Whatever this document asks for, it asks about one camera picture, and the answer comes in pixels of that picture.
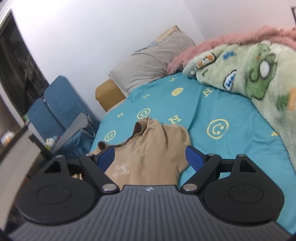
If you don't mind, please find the tan t-shirt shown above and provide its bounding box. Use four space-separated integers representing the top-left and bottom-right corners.
104 118 191 189

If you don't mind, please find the blue folding chair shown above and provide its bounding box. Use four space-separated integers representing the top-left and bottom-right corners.
27 75 100 140

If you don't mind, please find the blue storage bag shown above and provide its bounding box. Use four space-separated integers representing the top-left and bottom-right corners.
52 113 99 159

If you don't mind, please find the teal smiley bed sheet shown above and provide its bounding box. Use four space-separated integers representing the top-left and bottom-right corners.
92 73 295 233

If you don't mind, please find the tan wooden headboard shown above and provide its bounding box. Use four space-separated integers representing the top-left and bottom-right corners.
95 25 180 112

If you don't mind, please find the green cartoon fleece blanket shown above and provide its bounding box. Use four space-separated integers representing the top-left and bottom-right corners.
183 40 295 166

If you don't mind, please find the grey pillow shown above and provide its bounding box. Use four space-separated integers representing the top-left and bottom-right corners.
108 26 195 96

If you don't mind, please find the dark window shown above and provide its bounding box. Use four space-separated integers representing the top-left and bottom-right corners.
1 13 49 116

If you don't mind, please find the pink fluffy blanket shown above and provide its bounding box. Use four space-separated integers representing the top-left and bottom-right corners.
166 26 296 75

